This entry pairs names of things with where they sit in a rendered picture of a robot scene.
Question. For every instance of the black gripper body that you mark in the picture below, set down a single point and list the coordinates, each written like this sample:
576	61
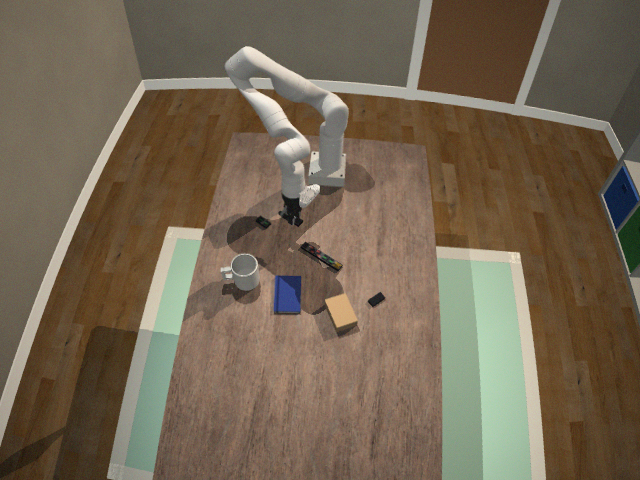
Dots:
290	202

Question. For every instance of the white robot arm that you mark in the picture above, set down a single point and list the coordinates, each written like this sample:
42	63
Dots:
245	64

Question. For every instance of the grey mug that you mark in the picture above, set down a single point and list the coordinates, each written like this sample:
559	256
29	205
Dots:
243	264

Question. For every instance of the tan rectangular box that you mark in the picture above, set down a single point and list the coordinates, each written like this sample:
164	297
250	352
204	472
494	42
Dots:
340	312

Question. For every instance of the blue notebook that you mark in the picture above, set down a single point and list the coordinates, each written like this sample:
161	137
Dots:
287	294

